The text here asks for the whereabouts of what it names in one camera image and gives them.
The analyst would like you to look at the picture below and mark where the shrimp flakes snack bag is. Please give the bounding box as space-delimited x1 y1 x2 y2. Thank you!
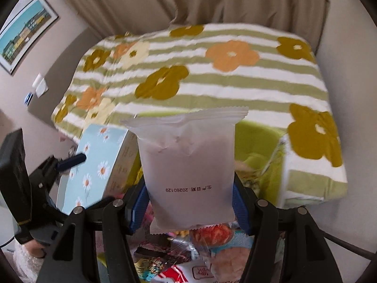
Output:
190 223 254 282

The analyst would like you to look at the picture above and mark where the green cardboard box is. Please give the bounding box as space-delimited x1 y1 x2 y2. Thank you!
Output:
129 110 288 210

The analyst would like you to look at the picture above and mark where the frosted white snack pouch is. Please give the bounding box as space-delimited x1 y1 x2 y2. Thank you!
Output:
123 107 249 231

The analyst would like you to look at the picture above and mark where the left hand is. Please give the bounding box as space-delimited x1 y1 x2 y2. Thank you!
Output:
23 240 46 259

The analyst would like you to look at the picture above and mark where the blue daisy tablecloth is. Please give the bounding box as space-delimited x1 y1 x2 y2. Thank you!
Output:
57 124 141 215

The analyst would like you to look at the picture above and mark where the dark purple snack bag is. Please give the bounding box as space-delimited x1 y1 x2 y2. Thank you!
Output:
134 234 192 264

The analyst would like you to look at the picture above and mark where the floral striped quilt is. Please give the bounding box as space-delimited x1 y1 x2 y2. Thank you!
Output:
51 24 348 207

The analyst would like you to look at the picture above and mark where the framed picture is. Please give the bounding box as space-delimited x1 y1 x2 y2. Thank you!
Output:
1 0 59 75

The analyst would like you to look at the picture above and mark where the beige curtain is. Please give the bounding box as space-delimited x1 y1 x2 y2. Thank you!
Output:
64 0 330 49

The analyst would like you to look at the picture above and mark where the blue wall sticker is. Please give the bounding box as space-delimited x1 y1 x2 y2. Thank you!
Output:
24 93 34 106

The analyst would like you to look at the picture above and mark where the white wall switch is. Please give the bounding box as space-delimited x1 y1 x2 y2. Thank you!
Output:
32 74 49 98

